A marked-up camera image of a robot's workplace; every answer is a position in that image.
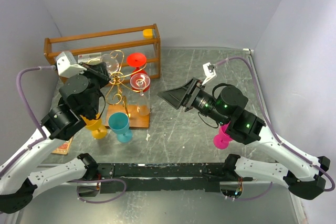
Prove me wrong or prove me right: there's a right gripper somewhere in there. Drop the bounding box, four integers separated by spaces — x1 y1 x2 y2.
157 77 228 125

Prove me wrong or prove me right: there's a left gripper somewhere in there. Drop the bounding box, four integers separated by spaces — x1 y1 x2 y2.
71 60 111 115

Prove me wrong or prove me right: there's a clear flute glass three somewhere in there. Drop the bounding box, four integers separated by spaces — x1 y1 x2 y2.
100 54 119 74

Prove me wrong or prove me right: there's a red plastic wine glass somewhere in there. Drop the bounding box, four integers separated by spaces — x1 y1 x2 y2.
125 52 151 93

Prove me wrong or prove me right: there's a clear flute glass two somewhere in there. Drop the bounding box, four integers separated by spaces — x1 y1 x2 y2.
130 73 151 93

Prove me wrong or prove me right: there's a pink plastic wine glass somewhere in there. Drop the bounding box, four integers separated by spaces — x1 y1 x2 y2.
213 124 233 150

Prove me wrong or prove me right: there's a clear flute glass one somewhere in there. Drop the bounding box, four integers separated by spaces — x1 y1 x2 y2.
136 92 150 116

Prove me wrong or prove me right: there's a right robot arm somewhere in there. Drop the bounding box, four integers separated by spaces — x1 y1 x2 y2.
158 78 330 200

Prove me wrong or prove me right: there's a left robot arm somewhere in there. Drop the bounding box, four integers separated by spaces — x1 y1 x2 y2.
1 62 110 214

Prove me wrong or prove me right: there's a blue plastic wine glass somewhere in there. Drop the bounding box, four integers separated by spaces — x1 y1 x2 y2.
108 112 133 143

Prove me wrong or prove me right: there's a yellow plastic wine glass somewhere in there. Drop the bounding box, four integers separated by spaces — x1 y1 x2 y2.
83 117 107 139

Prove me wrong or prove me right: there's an orange wooden shelf rack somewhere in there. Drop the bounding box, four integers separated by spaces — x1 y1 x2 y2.
44 24 161 79

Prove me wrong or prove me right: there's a white red box on shelf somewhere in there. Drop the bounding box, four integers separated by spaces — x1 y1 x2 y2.
77 52 101 65

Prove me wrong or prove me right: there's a yellow block on shelf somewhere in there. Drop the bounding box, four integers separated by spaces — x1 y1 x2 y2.
142 29 155 39

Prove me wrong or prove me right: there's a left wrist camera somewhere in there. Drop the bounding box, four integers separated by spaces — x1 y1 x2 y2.
55 51 86 78

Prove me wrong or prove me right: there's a gold wire wine glass rack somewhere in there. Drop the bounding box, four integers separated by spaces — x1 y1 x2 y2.
101 50 150 129

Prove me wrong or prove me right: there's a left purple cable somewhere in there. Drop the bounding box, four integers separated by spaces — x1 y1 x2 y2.
0 66 58 177

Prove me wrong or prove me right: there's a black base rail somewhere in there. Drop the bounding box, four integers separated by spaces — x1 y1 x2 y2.
76 163 254 195

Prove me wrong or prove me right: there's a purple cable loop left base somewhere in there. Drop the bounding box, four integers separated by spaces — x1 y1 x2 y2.
69 178 128 204

